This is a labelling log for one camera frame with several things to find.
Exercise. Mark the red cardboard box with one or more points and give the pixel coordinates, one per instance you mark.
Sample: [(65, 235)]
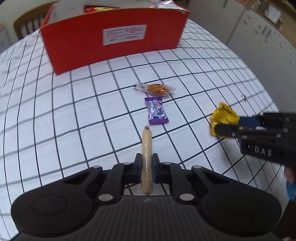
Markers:
[(92, 39)]

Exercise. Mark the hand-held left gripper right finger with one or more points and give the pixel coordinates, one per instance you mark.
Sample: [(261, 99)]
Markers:
[(155, 168)]

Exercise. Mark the red yellow snack packet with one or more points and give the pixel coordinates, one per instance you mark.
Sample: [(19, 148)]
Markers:
[(99, 9)]

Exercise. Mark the silver pink snack packet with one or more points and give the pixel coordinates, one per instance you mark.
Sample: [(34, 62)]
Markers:
[(165, 4)]

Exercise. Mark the clear wrapped brown pastry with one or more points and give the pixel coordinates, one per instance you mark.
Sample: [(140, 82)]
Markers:
[(156, 89)]

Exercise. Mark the black white checkered tablecloth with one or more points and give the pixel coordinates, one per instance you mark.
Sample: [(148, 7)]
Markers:
[(69, 115)]

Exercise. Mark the pale sausage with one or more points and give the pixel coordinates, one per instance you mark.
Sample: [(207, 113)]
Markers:
[(146, 148)]

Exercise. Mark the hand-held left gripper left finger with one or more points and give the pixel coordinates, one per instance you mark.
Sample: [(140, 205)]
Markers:
[(138, 168)]

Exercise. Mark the brown wooden chair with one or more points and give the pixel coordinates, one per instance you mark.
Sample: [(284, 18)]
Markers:
[(27, 23)]

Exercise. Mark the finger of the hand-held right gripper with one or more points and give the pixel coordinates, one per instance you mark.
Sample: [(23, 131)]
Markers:
[(248, 121), (227, 130)]

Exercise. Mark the purple candy packet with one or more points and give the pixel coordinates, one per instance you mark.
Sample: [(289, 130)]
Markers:
[(156, 110)]

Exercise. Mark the white floor cabinet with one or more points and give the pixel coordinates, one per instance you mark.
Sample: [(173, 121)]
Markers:
[(261, 25)]

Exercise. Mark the small red wrapper scrap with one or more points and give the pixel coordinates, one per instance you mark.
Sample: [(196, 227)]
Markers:
[(244, 97)]

